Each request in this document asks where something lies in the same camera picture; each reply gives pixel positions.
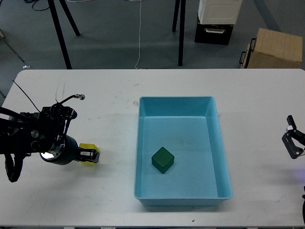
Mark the yellow block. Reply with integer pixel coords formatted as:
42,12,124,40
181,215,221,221
79,143,100,164

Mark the black table leg pair left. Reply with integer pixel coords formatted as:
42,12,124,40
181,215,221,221
47,0,81,70

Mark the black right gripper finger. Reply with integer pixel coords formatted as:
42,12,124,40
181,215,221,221
282,115,305,159

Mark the black drawer cabinet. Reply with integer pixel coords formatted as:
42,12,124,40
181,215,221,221
194,19,234,45

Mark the white hanging cord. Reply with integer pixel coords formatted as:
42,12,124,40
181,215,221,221
130,0,143,70

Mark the light blue plastic bin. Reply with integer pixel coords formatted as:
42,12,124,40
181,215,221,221
134,96,232,206

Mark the black table leg pair right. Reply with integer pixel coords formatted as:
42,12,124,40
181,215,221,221
172,0,186,67

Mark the green block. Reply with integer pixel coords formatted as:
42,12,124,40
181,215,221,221
151,147,174,174

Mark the black thin cable tie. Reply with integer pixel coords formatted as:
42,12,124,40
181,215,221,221
12,80,40,113

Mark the wooden box with handles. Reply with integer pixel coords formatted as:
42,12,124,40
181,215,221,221
239,28,303,69

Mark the black table leg pair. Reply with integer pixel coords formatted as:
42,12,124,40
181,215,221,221
47,0,81,70
172,0,186,67

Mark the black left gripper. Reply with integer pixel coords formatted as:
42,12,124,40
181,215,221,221
40,135,100,165

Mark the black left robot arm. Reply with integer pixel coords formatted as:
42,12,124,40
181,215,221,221
0,94,100,182

